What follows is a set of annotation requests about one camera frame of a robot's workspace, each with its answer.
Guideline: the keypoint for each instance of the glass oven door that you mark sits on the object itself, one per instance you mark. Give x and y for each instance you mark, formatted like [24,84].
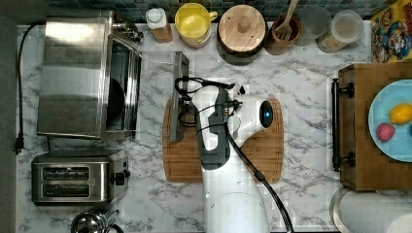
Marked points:
[178,107]

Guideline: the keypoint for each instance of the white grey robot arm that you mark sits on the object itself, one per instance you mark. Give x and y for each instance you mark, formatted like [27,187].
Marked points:
[224,122]

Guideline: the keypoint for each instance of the stainless steel toaster oven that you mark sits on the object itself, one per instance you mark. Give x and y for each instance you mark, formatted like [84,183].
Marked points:
[90,77]

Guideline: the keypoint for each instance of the bamboo cutting board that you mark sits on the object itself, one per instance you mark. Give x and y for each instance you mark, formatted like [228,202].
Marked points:
[181,160]

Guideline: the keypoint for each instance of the wooden lidded dark canister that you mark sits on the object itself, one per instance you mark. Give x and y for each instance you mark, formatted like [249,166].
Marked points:
[240,34]

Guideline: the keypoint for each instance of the yellow measuring cup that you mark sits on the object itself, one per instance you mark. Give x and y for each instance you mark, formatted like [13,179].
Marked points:
[193,22]

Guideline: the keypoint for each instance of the white-capped wooden bottle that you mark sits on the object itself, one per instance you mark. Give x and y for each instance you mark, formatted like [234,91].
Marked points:
[157,22]

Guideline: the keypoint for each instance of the brown utensil holder cup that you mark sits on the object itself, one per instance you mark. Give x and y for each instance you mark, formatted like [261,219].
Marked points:
[277,43]

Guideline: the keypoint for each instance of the wooden spatula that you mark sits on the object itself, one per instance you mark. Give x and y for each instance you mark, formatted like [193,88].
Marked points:
[284,30]

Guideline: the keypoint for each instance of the clear glass jar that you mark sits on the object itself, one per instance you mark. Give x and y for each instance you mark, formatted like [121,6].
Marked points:
[315,21]

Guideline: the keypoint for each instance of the chrome kettle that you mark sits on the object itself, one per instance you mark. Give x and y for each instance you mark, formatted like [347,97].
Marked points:
[96,221]

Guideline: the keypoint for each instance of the stainless steel two-slot toaster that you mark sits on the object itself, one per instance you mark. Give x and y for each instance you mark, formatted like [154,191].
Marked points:
[79,177]

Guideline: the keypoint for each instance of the glass jar with grains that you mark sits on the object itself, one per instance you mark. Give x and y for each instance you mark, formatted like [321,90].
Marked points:
[345,28]

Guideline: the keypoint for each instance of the red strawberry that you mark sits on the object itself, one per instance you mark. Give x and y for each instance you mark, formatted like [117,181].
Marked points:
[385,132]

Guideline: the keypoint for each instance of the light blue plate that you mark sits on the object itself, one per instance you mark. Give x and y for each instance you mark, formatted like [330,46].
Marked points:
[389,120]

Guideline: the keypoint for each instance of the yellow lemon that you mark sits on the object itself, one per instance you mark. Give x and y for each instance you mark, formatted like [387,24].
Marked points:
[401,113]

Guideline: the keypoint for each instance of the colourful cereal box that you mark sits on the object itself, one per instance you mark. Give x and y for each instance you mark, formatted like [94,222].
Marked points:
[391,34]

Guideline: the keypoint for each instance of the wooden tray with black handle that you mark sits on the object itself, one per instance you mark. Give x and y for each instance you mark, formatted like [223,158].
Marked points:
[355,154]

